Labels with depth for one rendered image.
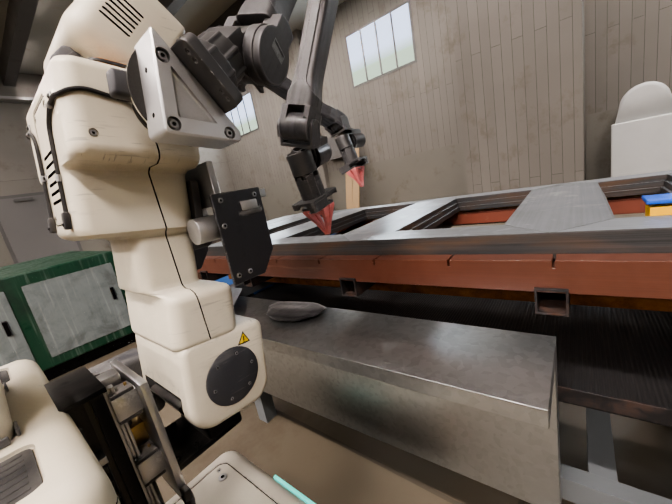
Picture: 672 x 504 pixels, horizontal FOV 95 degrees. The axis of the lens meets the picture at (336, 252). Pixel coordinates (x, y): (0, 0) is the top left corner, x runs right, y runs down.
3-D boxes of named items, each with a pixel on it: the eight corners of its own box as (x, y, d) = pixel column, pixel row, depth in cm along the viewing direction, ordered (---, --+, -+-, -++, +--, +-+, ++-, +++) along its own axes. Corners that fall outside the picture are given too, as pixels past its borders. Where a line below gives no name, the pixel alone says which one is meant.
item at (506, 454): (219, 365, 145) (198, 296, 137) (561, 498, 65) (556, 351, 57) (212, 370, 142) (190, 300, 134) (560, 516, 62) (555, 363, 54)
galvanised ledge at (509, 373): (198, 296, 137) (196, 290, 137) (556, 351, 57) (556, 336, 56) (151, 316, 122) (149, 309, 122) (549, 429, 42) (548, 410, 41)
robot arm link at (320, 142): (275, 117, 64) (311, 121, 61) (303, 109, 73) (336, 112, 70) (280, 174, 71) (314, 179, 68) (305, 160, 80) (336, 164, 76)
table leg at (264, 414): (268, 410, 153) (233, 283, 138) (277, 414, 149) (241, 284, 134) (259, 419, 148) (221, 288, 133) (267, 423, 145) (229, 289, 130)
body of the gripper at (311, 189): (293, 213, 71) (281, 183, 68) (318, 197, 78) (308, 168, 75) (314, 210, 67) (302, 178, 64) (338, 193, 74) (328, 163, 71)
